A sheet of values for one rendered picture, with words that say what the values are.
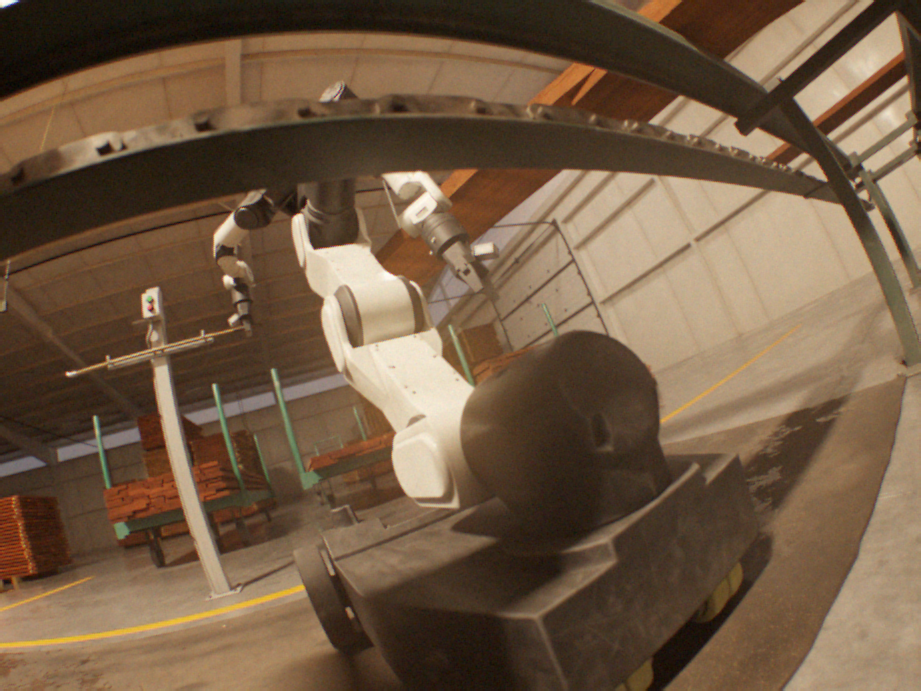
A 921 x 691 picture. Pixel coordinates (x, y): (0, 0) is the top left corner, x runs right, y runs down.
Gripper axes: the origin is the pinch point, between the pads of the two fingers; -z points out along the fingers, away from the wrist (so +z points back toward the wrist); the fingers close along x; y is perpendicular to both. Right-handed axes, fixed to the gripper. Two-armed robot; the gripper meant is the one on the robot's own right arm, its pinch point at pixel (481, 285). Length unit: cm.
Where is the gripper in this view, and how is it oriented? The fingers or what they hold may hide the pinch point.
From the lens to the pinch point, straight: 88.2
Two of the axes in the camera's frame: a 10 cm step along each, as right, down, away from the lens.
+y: -7.6, 5.9, 2.5
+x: 3.6, 0.7, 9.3
